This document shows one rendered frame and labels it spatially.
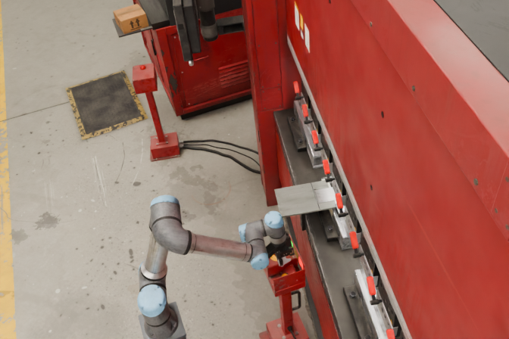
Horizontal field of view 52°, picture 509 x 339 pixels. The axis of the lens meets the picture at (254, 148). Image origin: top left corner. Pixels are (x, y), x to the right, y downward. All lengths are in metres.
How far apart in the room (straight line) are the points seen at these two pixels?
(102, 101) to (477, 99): 4.43
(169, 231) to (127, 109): 3.06
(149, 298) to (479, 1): 1.68
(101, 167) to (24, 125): 1.06
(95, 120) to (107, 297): 1.89
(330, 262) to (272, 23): 1.30
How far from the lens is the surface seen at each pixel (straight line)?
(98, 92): 5.29
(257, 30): 2.91
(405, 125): 1.34
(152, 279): 2.35
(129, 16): 4.06
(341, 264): 2.46
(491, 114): 0.98
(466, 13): 1.27
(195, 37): 3.07
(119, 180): 4.29
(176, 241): 1.99
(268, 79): 3.09
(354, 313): 2.30
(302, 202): 2.52
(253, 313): 3.35
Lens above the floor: 2.89
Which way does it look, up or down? 42 degrees down
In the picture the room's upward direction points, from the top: 7 degrees counter-clockwise
